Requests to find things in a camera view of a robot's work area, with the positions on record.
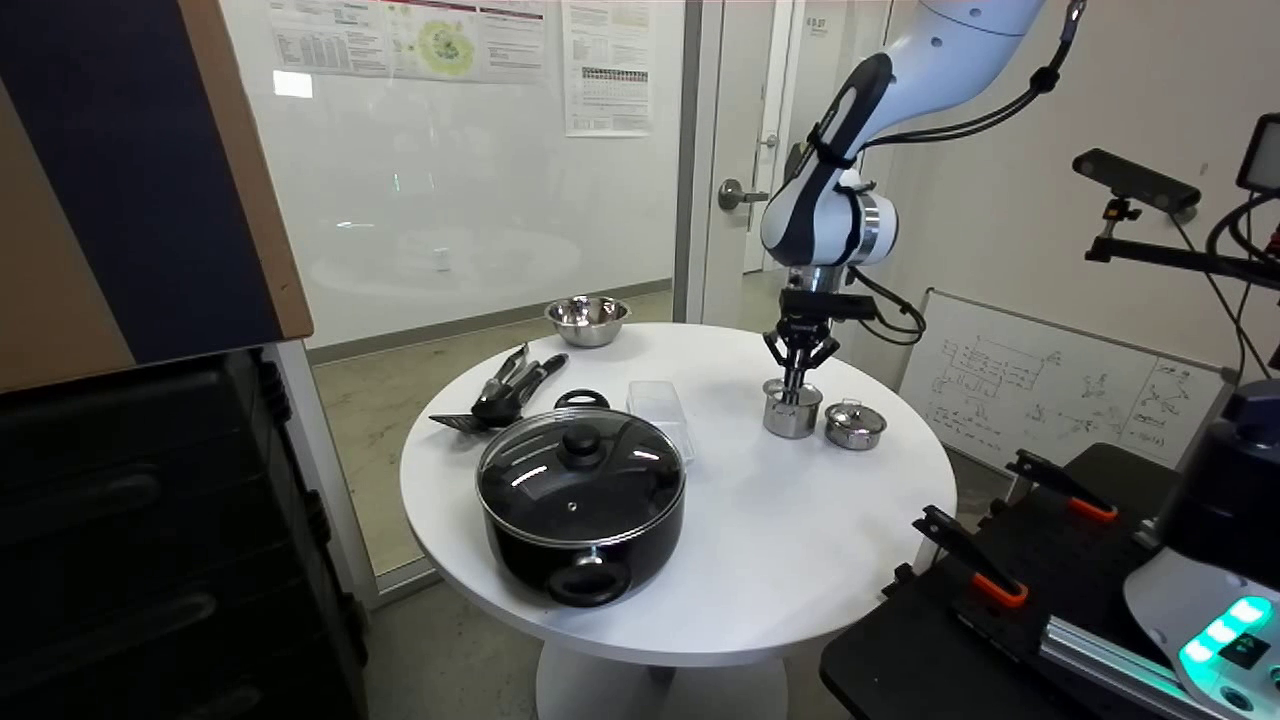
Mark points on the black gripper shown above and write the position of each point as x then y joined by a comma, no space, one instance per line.
811,309

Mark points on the round silver pot lid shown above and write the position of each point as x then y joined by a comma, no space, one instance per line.
789,389

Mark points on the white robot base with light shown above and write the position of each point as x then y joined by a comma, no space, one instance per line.
1211,598

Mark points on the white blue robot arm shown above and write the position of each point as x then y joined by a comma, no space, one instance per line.
820,221

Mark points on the open small silver pot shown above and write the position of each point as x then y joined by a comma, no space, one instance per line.
789,412

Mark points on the small silver pot with lid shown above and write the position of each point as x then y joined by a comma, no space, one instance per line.
852,424

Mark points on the large black cooking pot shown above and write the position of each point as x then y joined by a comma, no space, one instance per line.
583,503

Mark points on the clear plastic container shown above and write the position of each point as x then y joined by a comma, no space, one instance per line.
657,400

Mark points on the white whiteboard on floor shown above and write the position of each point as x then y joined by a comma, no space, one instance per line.
998,382

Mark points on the silver metal bowl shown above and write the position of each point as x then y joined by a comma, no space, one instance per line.
587,321

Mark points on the black orange left clamp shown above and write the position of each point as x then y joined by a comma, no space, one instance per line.
987,579

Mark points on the black orange clamp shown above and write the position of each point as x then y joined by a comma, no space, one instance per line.
1075,492
987,579

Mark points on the black orange right clamp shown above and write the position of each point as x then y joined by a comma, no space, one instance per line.
1075,492

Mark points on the black kitchen utensils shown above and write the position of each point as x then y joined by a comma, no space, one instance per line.
505,393

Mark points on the black perforated mounting board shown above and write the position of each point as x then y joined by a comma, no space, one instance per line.
932,649

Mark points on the black drawer cabinet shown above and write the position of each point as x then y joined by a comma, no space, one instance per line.
161,552

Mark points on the black camera on stand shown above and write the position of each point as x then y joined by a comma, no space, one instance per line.
1127,178

